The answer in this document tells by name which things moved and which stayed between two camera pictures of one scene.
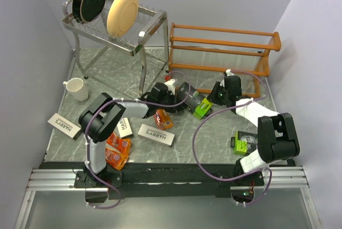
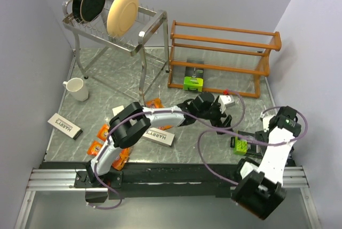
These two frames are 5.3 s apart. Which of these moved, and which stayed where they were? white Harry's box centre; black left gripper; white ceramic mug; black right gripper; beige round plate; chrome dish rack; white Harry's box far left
Moved: black left gripper; black right gripper
Stayed: white Harry's box centre; white ceramic mug; beige round plate; chrome dish rack; white Harry's box far left
